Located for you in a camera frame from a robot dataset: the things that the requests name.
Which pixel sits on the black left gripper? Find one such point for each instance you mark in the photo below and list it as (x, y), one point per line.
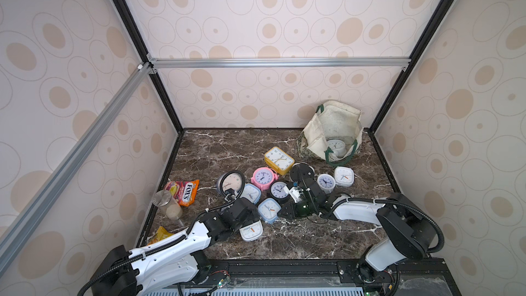
(251, 218)

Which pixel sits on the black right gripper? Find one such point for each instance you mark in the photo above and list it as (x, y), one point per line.
(304, 189)

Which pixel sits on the white square alarm clock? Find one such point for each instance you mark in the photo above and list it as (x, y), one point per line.
(251, 232)

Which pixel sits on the white twin-bell alarm clock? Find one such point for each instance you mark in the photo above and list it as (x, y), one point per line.
(338, 148)

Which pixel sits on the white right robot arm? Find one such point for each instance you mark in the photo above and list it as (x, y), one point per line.
(410, 233)

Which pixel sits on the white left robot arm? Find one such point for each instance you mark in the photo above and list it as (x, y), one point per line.
(180, 257)

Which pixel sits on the small white round clock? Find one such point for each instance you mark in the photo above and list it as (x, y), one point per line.
(326, 182)

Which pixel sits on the white clock black back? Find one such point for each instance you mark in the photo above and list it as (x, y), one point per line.
(301, 172)

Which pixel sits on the white square orange-number clock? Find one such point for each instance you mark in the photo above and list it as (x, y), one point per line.
(344, 176)

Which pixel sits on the grey round alarm clock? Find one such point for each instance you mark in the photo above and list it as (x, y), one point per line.
(230, 184)

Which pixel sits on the black twin-bell alarm clock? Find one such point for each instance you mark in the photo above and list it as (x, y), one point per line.
(279, 192)

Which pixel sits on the Fox's candy bag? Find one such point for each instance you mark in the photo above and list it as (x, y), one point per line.
(184, 192)

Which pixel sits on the blue square orange-hand clock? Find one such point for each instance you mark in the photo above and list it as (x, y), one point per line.
(268, 210)

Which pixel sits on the pink twin-bell alarm clock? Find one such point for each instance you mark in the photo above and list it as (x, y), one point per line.
(263, 178)

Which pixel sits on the yellow square alarm clock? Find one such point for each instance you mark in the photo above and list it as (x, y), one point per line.
(279, 160)

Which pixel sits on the cream canvas tote bag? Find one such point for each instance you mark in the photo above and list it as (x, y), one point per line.
(333, 120)

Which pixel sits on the yellow snack packet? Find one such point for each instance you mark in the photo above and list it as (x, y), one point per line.
(160, 235)

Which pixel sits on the clear plastic jar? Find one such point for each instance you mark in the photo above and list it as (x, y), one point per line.
(167, 204)

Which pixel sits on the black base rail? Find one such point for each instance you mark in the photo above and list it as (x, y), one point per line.
(322, 277)

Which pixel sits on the aluminium frame bar left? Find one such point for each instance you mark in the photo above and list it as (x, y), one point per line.
(32, 215)

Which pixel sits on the aluminium frame bar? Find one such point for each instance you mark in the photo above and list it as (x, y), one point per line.
(32, 215)
(254, 63)

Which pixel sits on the aluminium frame bar rear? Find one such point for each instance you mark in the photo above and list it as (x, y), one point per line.
(254, 63)

